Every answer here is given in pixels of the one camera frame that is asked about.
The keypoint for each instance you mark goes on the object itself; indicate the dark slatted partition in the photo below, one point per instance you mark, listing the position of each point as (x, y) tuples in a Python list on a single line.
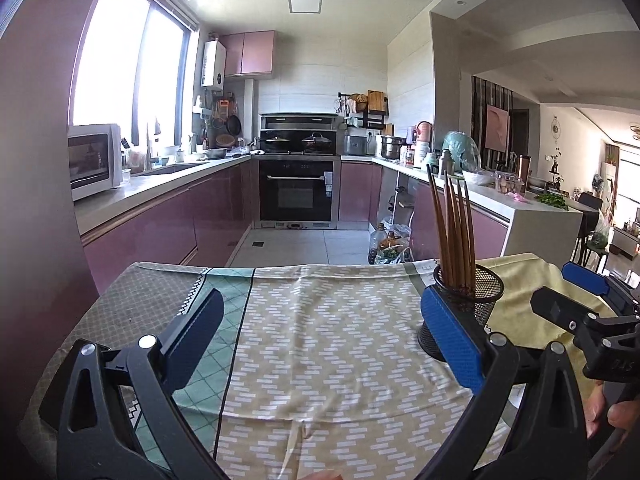
[(480, 100)]

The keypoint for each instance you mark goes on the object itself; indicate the pink wall cabinet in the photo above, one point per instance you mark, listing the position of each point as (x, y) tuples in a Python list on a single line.
[(250, 54)]

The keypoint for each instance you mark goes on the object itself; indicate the dark brown chopstick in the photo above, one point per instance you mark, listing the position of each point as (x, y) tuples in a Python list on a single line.
[(436, 220)]

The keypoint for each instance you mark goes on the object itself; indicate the white water heater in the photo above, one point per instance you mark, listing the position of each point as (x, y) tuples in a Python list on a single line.
[(213, 64)]

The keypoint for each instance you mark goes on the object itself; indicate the person's right hand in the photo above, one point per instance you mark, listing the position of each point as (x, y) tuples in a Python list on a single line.
[(625, 415)]

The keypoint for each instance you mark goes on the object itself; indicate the pink kettle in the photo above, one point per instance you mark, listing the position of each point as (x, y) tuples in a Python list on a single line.
[(425, 132)]

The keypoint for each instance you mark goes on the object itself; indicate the kitchen window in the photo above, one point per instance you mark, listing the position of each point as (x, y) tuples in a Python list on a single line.
[(130, 65)]

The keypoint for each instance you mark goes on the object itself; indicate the white plastic bag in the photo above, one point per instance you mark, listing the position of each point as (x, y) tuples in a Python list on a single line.
[(602, 232)]

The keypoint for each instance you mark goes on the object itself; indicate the wall clock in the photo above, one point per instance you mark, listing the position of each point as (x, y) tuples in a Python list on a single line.
[(555, 128)]

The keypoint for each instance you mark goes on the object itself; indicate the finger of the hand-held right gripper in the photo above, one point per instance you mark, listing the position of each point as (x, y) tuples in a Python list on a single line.
[(585, 277), (560, 310)]

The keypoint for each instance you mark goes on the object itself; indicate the wall painting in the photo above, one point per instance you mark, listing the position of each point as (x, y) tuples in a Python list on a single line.
[(498, 129)]

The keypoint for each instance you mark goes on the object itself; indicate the hanging frying pan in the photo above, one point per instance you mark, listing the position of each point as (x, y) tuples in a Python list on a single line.
[(234, 125)]

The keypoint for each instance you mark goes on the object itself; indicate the steel stock pot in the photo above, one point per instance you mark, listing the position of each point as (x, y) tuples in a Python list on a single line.
[(393, 147)]

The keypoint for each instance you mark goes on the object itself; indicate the black wall rack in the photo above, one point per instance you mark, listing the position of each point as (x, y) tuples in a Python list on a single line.
[(365, 119)]

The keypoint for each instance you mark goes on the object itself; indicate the white microwave oven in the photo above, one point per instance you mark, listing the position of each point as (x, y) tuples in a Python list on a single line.
[(95, 160)]

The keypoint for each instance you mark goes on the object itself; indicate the metal flask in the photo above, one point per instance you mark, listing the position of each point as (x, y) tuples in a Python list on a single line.
[(447, 162)]

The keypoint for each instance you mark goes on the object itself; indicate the patterned tablecloth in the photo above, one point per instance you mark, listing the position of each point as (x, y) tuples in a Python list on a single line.
[(325, 340)]

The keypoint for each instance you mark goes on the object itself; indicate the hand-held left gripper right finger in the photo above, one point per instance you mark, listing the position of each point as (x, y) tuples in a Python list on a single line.
[(450, 340)]

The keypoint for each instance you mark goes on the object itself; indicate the wooden cutting board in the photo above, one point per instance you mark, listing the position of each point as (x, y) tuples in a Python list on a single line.
[(377, 102)]

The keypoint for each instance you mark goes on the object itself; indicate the pink kitchen base cabinets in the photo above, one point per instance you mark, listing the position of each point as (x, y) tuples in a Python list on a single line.
[(360, 190), (175, 220)]

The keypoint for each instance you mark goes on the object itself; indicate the cooking oil bottle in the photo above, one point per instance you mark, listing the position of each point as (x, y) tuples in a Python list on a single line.
[(378, 247)]

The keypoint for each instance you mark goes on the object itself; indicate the black integrated stove with oven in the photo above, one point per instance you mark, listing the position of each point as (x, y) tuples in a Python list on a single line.
[(295, 192)]

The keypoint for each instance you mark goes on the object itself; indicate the brown thermos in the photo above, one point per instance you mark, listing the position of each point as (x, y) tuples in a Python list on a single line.
[(523, 166)]

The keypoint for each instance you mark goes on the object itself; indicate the plastic bags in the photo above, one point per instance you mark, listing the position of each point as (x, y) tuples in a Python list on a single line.
[(400, 245)]

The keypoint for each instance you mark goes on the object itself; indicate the black mesh holder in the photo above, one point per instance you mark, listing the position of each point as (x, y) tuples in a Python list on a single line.
[(485, 295)]

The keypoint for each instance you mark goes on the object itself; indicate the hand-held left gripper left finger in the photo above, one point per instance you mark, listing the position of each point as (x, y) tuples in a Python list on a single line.
[(200, 335)]

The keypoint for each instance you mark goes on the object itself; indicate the white bowl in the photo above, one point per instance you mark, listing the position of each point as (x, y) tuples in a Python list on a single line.
[(478, 177)]

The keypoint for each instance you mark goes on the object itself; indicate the black dining chair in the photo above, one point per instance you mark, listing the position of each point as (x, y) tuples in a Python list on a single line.
[(590, 205)]

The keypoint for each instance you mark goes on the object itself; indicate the green vegetables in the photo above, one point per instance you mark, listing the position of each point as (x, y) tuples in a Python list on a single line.
[(551, 201)]

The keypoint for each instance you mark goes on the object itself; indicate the bunch of wooden chopsticks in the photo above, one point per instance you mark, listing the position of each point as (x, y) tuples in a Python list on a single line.
[(459, 240)]

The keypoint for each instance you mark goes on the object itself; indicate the black lidded pot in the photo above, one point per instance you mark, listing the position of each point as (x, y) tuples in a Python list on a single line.
[(317, 143), (275, 143)]

